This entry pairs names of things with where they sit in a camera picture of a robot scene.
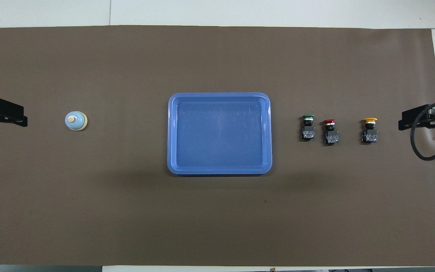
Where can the yellow mushroom push button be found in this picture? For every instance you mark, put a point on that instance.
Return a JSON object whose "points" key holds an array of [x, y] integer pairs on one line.
{"points": [[369, 136]]}

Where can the red mushroom push button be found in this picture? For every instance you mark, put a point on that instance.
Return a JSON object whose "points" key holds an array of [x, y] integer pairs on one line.
{"points": [[331, 138]]}

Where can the green mushroom push button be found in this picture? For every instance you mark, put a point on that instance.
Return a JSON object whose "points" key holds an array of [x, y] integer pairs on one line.
{"points": [[308, 133]]}

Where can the light blue call bell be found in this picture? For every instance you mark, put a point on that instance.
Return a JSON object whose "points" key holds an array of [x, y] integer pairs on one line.
{"points": [[78, 123]]}

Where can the blue plastic tray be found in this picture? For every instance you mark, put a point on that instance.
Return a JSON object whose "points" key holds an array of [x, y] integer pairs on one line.
{"points": [[221, 136]]}

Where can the brown table mat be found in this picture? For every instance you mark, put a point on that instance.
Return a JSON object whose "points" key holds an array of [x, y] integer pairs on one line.
{"points": [[127, 207]]}

